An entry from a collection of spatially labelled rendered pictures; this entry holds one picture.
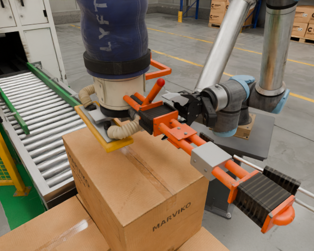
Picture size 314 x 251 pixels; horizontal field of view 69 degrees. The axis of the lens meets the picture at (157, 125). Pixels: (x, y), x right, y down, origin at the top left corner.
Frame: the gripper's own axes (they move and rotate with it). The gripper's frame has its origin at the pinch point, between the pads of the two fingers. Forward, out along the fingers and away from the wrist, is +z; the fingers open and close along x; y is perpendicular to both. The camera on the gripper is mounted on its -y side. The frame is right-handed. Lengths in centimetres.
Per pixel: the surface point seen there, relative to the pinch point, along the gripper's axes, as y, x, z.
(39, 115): 160, -71, 23
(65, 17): 966, -100, -210
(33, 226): 44, -69, 47
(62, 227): 36, -69, 35
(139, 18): 17.8, 24.7, -3.7
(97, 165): 24.7, -29.5, 14.5
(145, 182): 6.4, -29.5, 3.0
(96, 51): 21.6, 16.5, 9.2
